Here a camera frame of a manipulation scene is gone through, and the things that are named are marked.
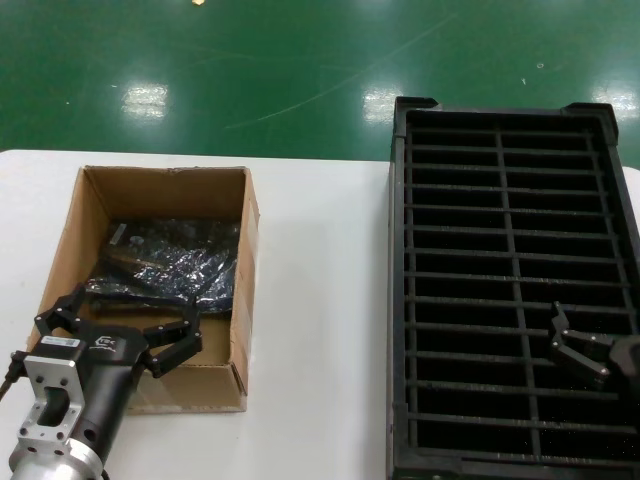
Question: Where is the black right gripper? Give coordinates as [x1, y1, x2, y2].
[547, 301, 640, 390]

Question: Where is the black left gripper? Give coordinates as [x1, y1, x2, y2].
[33, 283, 204, 451]

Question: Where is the translucent antistatic bag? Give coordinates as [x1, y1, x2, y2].
[107, 217, 241, 314]

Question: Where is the brown cardboard box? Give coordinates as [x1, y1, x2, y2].
[30, 164, 262, 415]

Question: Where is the black slotted plastic container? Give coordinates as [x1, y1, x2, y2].
[385, 94, 640, 480]

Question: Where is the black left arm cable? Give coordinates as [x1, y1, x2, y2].
[0, 349, 29, 401]

